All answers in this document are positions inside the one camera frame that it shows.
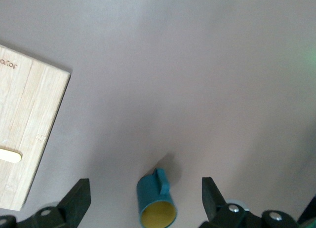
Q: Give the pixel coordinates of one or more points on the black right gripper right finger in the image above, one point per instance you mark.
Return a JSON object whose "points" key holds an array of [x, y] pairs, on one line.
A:
{"points": [[212, 201]]}

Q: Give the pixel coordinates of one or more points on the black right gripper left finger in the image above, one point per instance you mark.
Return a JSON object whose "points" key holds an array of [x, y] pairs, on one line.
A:
{"points": [[71, 203]]}

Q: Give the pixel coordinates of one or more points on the yellow plastic fork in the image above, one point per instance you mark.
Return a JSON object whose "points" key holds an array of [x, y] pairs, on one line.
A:
{"points": [[10, 155]]}

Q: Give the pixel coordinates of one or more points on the teal mug yellow inside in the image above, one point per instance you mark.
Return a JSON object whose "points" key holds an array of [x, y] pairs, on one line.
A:
{"points": [[148, 193]]}

